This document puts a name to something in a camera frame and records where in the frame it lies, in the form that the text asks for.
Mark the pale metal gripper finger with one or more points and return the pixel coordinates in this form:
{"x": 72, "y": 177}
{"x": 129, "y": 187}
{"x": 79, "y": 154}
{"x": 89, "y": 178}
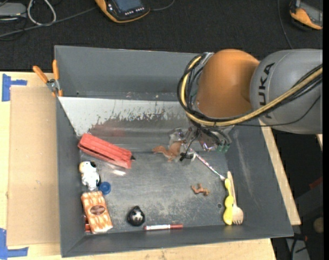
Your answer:
{"x": 188, "y": 156}
{"x": 177, "y": 135}

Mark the pale wooden fork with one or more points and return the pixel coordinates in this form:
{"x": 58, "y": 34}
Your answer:
{"x": 237, "y": 215}

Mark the yellow plastic utensil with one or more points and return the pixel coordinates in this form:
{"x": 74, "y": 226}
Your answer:
{"x": 228, "y": 204}

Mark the red-brown flat block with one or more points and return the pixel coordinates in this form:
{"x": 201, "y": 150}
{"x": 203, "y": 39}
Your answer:
{"x": 104, "y": 149}

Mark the striped thin pen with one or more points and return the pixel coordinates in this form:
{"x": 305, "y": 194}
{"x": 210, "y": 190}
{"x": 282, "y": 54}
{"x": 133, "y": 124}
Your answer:
{"x": 209, "y": 166}

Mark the black and white toy ball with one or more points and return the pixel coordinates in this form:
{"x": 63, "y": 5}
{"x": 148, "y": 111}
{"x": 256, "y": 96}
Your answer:
{"x": 136, "y": 216}

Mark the blue round cap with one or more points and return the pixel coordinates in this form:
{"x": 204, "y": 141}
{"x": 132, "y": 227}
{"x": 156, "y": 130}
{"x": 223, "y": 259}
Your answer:
{"x": 105, "y": 188}

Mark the white and black toy cow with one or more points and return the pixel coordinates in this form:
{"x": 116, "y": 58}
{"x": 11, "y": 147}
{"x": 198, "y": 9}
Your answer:
{"x": 89, "y": 175}

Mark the brown cardboard board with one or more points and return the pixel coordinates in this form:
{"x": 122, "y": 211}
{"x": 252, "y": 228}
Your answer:
{"x": 31, "y": 166}

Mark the grey metal bin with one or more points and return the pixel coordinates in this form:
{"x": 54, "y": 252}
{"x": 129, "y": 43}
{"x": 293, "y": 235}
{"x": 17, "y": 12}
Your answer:
{"x": 164, "y": 188}

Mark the small brown toy animal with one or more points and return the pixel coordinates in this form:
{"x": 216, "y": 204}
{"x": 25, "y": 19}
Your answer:
{"x": 200, "y": 190}

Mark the red and white marker pen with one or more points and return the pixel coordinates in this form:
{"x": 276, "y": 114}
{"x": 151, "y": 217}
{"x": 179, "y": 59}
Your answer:
{"x": 161, "y": 227}

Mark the orange patterned packet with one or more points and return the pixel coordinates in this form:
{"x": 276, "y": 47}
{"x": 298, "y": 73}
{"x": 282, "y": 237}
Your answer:
{"x": 97, "y": 211}

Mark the brown toy squirrel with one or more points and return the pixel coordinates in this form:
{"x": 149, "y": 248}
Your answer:
{"x": 171, "y": 150}

